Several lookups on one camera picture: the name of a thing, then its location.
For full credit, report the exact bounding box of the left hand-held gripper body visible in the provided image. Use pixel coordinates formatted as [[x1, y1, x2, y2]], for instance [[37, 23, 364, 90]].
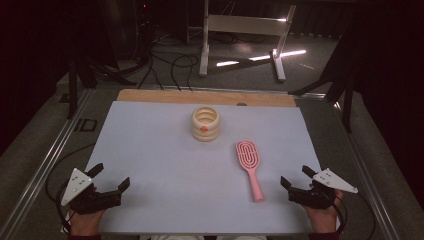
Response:
[[60, 167, 123, 216]]

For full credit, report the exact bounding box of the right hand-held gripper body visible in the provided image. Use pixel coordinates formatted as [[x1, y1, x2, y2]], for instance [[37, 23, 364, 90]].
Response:
[[288, 167, 359, 210]]

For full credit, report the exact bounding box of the pink hairbrush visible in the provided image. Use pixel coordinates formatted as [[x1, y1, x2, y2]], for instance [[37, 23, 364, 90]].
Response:
[[235, 140, 267, 204]]

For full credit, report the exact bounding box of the cream ribbed cup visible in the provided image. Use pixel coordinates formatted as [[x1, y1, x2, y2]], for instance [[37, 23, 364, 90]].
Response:
[[191, 105, 221, 143]]

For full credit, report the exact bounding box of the person's right hand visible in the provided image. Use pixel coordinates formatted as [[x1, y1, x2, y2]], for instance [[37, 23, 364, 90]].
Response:
[[301, 189, 345, 235]]

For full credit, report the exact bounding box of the person's left hand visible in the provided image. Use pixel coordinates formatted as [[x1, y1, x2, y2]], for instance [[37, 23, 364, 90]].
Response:
[[69, 208, 106, 237]]

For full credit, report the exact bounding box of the white table mat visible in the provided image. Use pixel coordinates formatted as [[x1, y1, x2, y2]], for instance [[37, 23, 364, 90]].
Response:
[[60, 100, 344, 236]]

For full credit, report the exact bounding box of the black tripod stand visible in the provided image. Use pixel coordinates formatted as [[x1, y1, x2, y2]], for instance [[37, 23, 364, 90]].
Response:
[[287, 33, 356, 134], [65, 49, 138, 120]]

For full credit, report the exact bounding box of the black equipment tower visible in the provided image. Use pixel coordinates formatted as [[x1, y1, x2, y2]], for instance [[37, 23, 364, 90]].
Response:
[[132, 0, 155, 65]]

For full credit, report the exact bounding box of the white metal stand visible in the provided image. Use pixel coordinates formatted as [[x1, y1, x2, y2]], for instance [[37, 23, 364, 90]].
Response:
[[198, 0, 298, 84]]

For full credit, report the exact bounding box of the left hand-held gripper cable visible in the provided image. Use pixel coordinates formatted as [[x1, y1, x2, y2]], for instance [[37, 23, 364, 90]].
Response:
[[44, 142, 98, 235]]

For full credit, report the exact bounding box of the hand-held gripper cable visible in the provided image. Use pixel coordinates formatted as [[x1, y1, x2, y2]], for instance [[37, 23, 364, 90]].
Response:
[[44, 142, 98, 235], [332, 191, 377, 240]]

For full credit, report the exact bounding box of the aluminium floor rail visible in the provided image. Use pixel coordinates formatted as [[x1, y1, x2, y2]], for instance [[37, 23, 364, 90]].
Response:
[[332, 99, 403, 240], [0, 88, 93, 240]]

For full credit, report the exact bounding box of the right hand-held gripper cable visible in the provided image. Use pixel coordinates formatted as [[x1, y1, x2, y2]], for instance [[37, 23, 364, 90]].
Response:
[[332, 191, 377, 240]]

